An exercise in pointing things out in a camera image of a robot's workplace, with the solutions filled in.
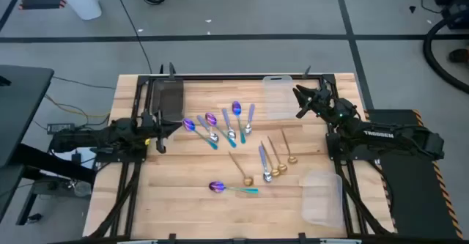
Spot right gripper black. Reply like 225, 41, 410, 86
292, 85, 336, 119

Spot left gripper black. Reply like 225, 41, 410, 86
141, 108, 183, 154

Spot dark grey plastic bin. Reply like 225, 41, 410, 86
151, 78, 185, 123

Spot white paper sheet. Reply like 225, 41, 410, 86
54, 147, 98, 181

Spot clear round cup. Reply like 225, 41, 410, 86
75, 180, 92, 197

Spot black power adapter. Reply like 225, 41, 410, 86
46, 122, 76, 134

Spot black desk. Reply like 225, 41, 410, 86
0, 64, 97, 226

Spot black aluminium table frame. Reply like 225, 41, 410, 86
87, 62, 395, 244

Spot yellow floor cable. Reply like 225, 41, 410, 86
43, 93, 111, 119

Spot thick black hose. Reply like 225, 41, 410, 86
423, 11, 469, 95

